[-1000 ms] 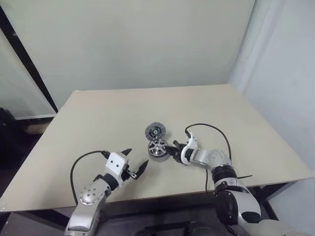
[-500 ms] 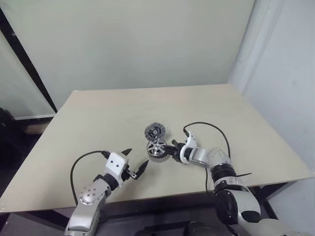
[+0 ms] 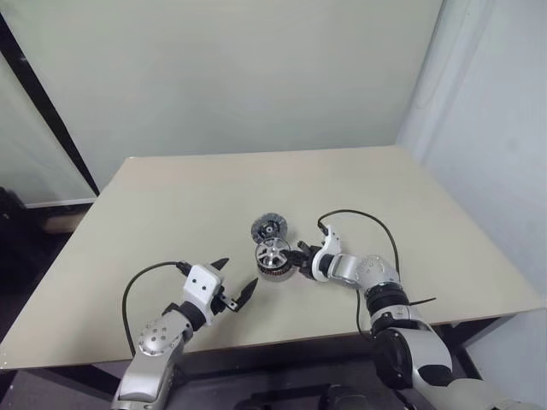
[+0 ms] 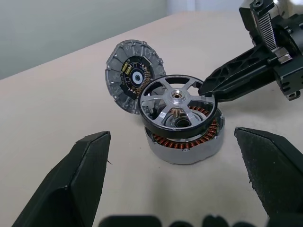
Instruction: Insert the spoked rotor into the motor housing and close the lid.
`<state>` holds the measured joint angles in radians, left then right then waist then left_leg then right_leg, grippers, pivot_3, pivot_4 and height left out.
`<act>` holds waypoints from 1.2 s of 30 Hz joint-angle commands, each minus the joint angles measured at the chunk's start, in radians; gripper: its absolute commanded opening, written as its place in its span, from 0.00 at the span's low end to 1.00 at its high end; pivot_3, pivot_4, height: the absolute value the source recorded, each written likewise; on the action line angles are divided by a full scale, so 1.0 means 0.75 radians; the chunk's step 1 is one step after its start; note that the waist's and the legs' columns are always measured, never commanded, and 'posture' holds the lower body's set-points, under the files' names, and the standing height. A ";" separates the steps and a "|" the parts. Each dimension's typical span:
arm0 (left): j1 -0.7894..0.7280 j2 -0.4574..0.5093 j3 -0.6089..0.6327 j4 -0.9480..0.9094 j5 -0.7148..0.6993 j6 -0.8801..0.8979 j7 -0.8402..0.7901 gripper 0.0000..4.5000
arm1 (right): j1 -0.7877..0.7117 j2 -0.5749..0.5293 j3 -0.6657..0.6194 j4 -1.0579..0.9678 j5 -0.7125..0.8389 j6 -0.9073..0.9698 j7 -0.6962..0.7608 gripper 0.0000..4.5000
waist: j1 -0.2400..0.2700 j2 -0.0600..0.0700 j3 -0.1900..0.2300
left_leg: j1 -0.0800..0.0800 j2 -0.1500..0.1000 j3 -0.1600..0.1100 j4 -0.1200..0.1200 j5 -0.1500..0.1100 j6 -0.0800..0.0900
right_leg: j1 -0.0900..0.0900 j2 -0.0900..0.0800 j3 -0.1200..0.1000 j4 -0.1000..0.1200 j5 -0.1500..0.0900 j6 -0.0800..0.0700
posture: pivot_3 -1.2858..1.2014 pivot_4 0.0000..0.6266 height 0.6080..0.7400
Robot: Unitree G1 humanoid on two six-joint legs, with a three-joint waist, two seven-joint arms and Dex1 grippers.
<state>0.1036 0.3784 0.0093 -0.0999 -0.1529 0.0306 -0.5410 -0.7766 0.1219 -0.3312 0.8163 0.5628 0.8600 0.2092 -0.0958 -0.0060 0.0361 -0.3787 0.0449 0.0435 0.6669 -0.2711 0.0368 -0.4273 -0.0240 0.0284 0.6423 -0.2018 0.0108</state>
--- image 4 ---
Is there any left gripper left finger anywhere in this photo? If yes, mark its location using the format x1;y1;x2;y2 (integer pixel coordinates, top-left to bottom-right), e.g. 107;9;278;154
11;131;111;227

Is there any spoked silver rotor black rim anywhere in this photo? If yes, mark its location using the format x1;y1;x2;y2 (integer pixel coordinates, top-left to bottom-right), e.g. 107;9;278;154
138;75;218;139

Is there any silver motor housing with copper windings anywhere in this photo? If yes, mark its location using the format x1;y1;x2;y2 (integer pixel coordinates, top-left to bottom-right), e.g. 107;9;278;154
143;107;225;166

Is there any grey motor lid with circuit board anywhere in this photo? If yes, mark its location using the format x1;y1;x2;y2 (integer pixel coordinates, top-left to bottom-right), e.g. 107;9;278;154
105;39;166;116

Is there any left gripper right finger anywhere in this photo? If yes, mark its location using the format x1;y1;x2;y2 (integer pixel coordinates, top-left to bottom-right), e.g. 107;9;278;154
234;127;303;227

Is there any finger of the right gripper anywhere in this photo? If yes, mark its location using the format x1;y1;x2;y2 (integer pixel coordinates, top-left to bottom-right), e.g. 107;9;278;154
197;44;282;103

